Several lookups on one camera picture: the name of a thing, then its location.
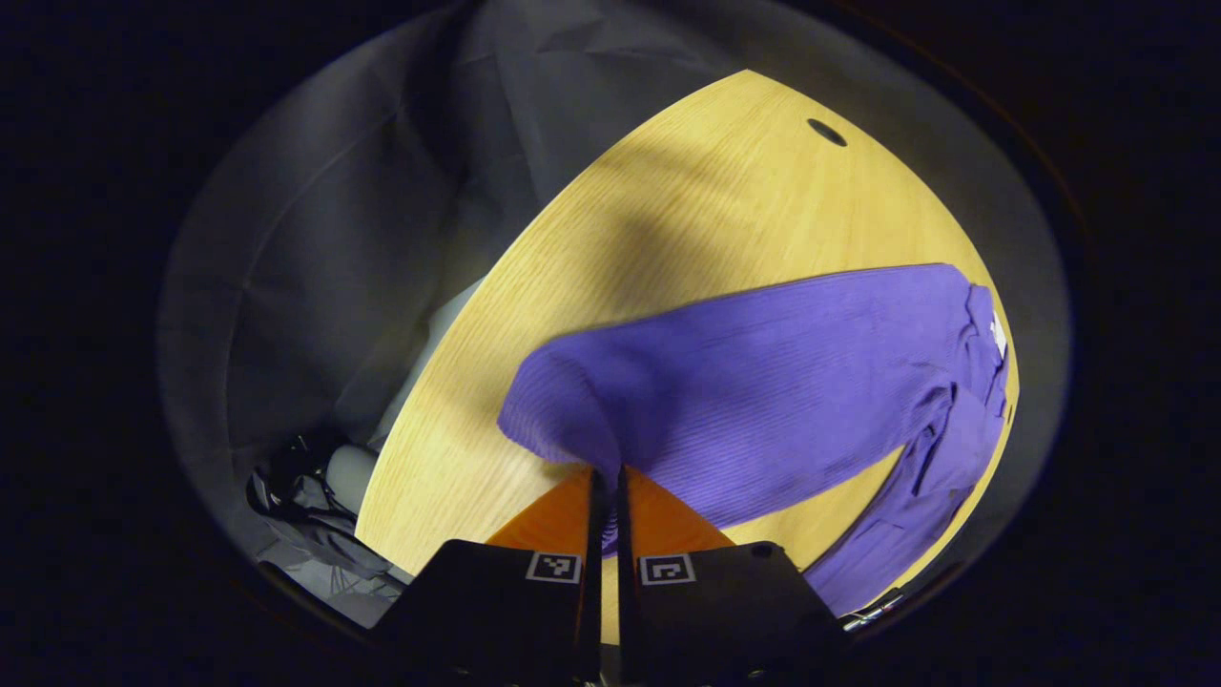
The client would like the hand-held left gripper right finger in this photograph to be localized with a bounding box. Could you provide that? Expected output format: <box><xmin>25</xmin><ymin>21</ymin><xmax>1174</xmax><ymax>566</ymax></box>
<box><xmin>615</xmin><ymin>464</ymin><xmax>850</xmax><ymax>687</ymax></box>

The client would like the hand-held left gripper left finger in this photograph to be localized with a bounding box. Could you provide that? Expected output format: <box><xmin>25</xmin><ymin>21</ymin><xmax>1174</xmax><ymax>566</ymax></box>
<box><xmin>367</xmin><ymin>466</ymin><xmax>608</xmax><ymax>687</ymax></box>

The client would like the purple shirt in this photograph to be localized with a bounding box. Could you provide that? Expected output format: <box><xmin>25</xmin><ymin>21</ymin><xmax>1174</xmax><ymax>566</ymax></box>
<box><xmin>496</xmin><ymin>262</ymin><xmax>1012</xmax><ymax>619</ymax></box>

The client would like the dark cloth bundle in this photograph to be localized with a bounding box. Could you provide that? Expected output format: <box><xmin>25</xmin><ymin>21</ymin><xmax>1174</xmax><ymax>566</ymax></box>
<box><xmin>246</xmin><ymin>434</ymin><xmax>413</xmax><ymax>585</ymax></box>

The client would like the black backdrop cloth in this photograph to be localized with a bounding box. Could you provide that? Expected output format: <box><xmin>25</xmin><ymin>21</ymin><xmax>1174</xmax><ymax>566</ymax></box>
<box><xmin>157</xmin><ymin>0</ymin><xmax>1074</xmax><ymax>631</ymax></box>

